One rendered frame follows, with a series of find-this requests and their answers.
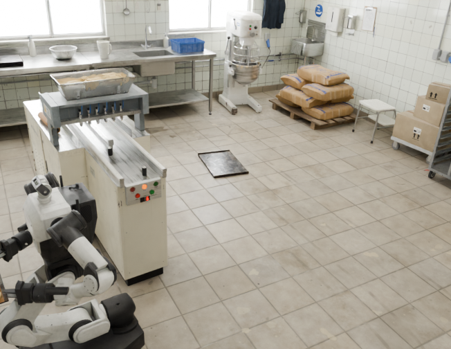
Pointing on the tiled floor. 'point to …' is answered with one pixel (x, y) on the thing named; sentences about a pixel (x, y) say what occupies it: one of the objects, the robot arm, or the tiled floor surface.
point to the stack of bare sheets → (222, 163)
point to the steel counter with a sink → (148, 59)
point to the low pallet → (311, 116)
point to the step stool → (378, 114)
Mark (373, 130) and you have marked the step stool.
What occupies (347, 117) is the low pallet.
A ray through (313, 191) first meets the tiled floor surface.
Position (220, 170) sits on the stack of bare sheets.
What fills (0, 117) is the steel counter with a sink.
